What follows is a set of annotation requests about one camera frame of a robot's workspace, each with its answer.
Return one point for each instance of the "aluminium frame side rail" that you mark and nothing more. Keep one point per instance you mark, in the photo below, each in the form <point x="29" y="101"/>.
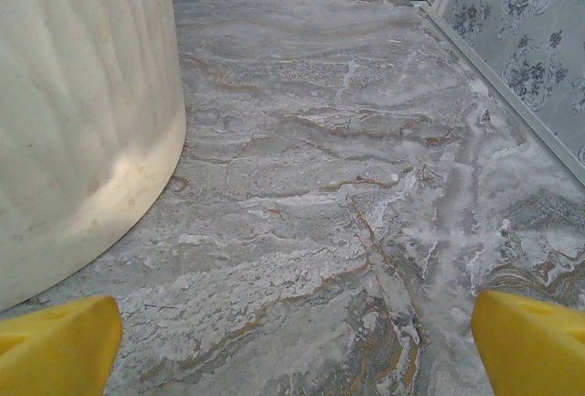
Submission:
<point x="503" y="85"/>

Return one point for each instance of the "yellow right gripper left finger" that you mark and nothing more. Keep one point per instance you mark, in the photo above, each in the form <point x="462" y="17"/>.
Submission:
<point x="55" y="350"/>

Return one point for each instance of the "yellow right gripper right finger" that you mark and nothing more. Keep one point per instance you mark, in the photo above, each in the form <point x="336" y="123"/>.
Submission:
<point x="535" y="350"/>

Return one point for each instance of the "white ribbed plastic bin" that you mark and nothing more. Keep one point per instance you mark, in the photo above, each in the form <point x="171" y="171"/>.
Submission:
<point x="82" y="94"/>

